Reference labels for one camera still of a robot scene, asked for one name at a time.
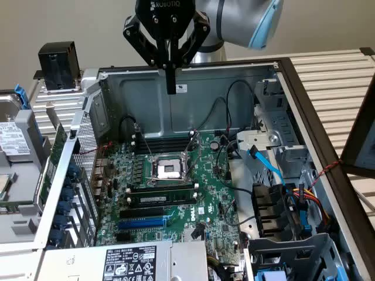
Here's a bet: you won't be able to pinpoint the blue expansion slot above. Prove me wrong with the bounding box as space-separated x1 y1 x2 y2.
118 215 168 231

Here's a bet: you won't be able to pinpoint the grey power supply with label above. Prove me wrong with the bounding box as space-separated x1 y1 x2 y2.
37 240 209 281

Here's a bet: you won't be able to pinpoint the black RAM slot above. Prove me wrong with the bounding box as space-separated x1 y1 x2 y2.
125 183 196 194
132 133 194 146
133 142 191 155

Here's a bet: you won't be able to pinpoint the blue flat wire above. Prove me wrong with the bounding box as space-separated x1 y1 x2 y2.
247 147 296 205

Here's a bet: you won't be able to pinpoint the metal disk bay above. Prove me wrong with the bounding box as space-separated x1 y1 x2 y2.
236 78 311 165

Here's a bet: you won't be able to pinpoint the grey drive cage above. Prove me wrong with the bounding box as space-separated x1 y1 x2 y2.
244 232 352 281

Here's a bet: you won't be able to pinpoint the green Dell motherboard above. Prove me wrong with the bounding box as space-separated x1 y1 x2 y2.
93 130 250 267

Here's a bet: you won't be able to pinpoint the CPU chip silver lid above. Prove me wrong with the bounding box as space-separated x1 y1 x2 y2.
0 173 18 203

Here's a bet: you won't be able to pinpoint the open grey PC case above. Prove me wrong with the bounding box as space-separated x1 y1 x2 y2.
0 57 375 281

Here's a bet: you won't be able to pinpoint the dark framed panel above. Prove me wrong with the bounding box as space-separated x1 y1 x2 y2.
341 63 375 178

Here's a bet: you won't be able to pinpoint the black plastic box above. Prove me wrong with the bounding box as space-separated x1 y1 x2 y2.
37 40 81 93

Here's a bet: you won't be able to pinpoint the thin metal locking lever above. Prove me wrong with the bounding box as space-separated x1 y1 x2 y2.
137 130 155 157
147 176 189 184

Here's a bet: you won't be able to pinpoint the black yellow braided cable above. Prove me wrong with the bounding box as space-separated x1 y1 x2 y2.
207 255 235 277

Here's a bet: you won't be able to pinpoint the CPU socket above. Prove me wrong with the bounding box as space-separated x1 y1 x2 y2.
146 153 191 185

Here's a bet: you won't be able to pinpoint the red black twisted wire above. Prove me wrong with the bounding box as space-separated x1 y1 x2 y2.
310 159 343 188
79 141 114 156

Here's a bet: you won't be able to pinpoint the grey square rack post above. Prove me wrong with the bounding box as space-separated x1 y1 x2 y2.
14 110 54 183

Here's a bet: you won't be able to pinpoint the green RAM stick in slot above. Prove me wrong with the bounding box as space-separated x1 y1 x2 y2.
128 192 198 210

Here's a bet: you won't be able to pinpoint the silver hard disk blue carrier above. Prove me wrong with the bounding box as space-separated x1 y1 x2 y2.
0 84 40 163

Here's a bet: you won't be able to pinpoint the long black expansion slot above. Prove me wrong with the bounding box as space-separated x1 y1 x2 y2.
118 205 165 220

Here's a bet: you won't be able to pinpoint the thin black wire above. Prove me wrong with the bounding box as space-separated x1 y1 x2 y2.
195 97 232 132
225 78 256 131

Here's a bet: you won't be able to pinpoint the yellow red power wires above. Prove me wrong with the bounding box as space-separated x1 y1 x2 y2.
285 187 332 232

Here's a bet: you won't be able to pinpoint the grey printed parts rack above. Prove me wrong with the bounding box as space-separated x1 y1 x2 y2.
0 109 70 245

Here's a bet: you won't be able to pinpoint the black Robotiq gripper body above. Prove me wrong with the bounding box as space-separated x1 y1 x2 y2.
134 0 196 64

